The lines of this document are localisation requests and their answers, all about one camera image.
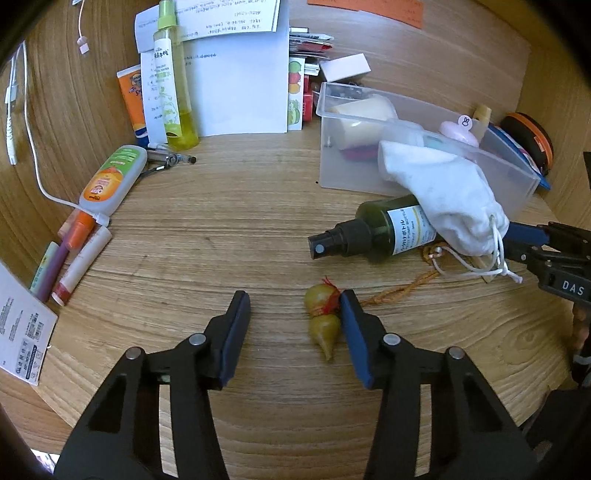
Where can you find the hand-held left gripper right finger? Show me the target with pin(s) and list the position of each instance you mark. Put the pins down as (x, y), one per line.
(355, 341)

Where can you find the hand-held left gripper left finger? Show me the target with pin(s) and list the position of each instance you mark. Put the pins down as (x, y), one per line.
(233, 337)

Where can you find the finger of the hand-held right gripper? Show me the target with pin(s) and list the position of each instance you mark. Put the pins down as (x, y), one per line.
(526, 234)
(524, 256)

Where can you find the yellow gourd charm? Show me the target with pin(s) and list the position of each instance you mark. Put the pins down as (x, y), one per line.
(323, 330)

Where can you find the clear plastic bin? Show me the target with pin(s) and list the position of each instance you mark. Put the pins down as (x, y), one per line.
(337, 175)

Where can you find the beige cylindrical jar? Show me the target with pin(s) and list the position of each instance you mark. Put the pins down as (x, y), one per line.
(364, 120)

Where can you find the wooden desktop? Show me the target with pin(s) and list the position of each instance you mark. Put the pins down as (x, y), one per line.
(231, 230)

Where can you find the blue notebook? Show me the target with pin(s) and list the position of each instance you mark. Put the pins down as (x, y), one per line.
(508, 143)

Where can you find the orange and black round case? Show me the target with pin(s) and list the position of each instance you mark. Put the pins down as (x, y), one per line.
(531, 138)

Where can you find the dark green spray bottle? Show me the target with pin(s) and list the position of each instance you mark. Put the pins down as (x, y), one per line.
(383, 226)

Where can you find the pink round case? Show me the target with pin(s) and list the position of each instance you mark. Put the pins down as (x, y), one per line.
(457, 131)

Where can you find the white stick with red end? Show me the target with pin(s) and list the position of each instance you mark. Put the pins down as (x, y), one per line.
(81, 267)

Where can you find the black metal clip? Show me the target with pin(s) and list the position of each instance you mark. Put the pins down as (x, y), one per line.
(152, 170)

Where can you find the orange and purple marker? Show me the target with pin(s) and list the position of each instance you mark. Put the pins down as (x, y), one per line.
(76, 230)

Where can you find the white tube with orange label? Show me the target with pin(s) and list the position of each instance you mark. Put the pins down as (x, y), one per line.
(111, 180)

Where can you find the pale green highlighter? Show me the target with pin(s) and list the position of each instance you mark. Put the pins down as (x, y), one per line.
(44, 267)

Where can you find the white printed card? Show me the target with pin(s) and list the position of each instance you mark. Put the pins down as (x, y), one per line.
(23, 332)

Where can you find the yellow liquid spray bottle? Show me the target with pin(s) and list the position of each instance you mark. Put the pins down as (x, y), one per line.
(178, 120)

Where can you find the large white paper sheet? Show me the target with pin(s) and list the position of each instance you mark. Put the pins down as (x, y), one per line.
(240, 92)

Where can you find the small white card box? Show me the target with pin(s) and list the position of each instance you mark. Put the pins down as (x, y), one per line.
(344, 68)

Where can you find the fruit sticker sheet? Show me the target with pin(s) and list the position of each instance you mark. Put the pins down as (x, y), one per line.
(295, 92)

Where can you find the narrow printed paper slip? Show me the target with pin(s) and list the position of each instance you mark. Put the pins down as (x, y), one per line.
(152, 92)

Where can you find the orange paper strip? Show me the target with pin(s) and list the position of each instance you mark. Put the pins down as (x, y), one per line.
(369, 9)

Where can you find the stack of red packets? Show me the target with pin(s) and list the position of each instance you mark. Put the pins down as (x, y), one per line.
(309, 44)

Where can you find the white charger plug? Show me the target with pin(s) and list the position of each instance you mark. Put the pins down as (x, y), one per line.
(11, 115)

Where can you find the white printed paper sheet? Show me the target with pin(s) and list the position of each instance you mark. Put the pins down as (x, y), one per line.
(231, 18)

